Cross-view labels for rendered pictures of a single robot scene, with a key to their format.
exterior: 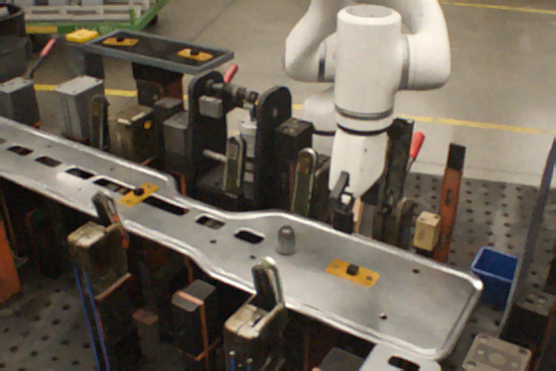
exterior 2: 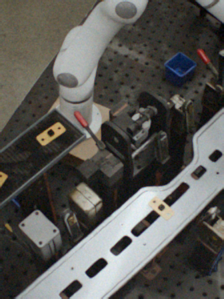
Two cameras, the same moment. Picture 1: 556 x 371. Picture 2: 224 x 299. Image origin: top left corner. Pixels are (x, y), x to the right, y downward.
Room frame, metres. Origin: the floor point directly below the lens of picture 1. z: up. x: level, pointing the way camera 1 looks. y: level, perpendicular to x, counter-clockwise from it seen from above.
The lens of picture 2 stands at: (1.06, 1.00, 2.46)
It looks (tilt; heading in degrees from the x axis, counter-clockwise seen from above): 58 degrees down; 284
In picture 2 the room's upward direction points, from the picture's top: straight up
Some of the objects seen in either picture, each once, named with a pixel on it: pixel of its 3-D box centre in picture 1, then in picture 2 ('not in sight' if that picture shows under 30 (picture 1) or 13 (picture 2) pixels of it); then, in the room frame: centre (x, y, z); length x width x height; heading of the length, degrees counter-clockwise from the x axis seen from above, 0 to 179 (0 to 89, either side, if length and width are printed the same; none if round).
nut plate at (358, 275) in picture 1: (352, 270); not in sight; (0.84, -0.11, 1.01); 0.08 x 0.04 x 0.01; 58
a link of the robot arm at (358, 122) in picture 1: (363, 111); not in sight; (0.84, -0.11, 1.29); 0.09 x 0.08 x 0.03; 149
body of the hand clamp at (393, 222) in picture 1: (386, 278); (210, 112); (0.98, -0.20, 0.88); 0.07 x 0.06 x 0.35; 148
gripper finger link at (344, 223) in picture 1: (340, 217); not in sight; (0.79, -0.08, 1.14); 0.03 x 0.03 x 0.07; 59
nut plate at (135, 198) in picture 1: (138, 191); (161, 207); (1.08, 0.28, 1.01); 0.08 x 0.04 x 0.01; 148
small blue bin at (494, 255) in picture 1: (495, 279); (179, 70); (1.13, -0.48, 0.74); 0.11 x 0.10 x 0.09; 58
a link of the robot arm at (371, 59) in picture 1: (369, 57); not in sight; (0.84, -0.12, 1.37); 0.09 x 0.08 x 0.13; 90
